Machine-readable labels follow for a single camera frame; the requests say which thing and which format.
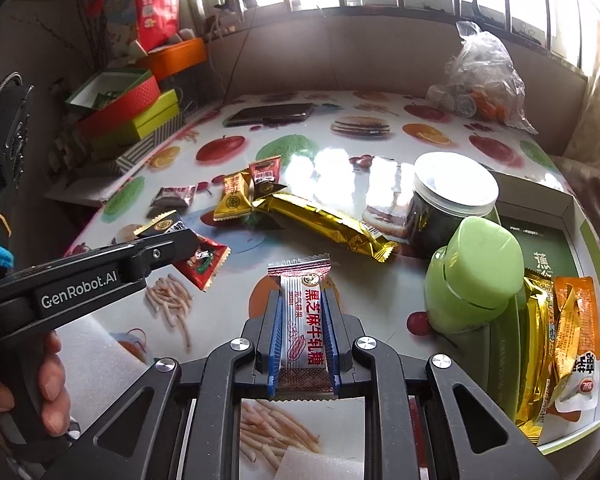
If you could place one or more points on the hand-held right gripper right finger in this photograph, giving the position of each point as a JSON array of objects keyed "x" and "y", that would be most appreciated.
[{"x": 330, "y": 345}]

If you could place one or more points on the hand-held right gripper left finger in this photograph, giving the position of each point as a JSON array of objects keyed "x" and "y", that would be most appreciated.
[{"x": 275, "y": 345}]

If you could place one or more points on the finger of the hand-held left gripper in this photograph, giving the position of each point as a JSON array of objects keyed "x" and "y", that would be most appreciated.
[{"x": 170, "y": 252}]

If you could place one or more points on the black and gold candy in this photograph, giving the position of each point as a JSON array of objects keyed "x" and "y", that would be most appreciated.
[{"x": 160, "y": 225}]

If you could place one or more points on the white and red candy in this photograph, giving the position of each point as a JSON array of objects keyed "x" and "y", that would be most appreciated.
[{"x": 302, "y": 320}]

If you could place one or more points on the yellow candy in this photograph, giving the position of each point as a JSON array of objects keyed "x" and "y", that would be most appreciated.
[{"x": 232, "y": 200}]

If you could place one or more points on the dark red candy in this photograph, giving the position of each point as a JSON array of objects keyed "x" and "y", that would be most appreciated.
[{"x": 266, "y": 175}]

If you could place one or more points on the green cardboard box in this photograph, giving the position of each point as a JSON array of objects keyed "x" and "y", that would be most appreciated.
[{"x": 502, "y": 370}]

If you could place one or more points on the orange snack packet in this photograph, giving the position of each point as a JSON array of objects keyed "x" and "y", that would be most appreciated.
[{"x": 575, "y": 340}]

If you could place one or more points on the person's left hand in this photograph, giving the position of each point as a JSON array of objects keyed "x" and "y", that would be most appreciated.
[{"x": 55, "y": 385}]

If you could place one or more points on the striped box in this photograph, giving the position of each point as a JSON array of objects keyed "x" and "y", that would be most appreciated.
[{"x": 145, "y": 152}]

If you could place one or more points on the long gold snack bar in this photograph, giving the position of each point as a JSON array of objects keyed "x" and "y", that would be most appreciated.
[{"x": 325, "y": 225}]

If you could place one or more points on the yellow-green box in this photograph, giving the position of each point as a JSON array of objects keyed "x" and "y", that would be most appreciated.
[{"x": 145, "y": 120}]

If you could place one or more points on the green glass jar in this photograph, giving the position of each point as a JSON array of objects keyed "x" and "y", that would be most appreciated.
[{"x": 470, "y": 280}]

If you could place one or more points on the red box with green inside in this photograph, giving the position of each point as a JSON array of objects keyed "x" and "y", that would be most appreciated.
[{"x": 115, "y": 105}]

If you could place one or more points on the black smartphone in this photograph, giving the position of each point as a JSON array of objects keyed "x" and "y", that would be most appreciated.
[{"x": 270, "y": 114}]

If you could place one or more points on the clear jar with white lid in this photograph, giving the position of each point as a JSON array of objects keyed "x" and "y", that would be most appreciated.
[{"x": 450, "y": 195}]

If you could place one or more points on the orange box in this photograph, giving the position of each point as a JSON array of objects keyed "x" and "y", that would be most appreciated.
[{"x": 175, "y": 57}]

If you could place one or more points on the colourful printed bag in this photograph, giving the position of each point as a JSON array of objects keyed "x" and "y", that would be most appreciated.
[{"x": 120, "y": 15}]

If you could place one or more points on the red snack bag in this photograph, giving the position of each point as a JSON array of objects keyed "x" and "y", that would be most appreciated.
[{"x": 155, "y": 5}]

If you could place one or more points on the clear plastic bag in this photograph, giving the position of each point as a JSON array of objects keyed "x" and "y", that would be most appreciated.
[{"x": 480, "y": 80}]

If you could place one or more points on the patterned curtain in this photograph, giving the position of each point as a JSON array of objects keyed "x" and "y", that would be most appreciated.
[{"x": 595, "y": 150}]

